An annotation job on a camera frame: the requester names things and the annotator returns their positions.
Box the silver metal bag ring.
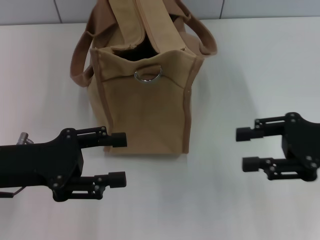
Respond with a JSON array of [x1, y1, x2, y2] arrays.
[[134, 64, 164, 83]]

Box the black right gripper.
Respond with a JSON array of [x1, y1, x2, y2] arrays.
[[235, 112, 320, 182]]

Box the silver plug with cable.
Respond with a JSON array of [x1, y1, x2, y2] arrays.
[[16, 131, 34, 146]]

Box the khaki canvas food bag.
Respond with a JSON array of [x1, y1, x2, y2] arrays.
[[69, 0, 218, 156]]

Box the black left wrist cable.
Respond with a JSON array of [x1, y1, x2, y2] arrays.
[[0, 185, 26, 199]]

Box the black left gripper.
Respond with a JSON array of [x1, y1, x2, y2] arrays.
[[0, 127, 127, 203]]

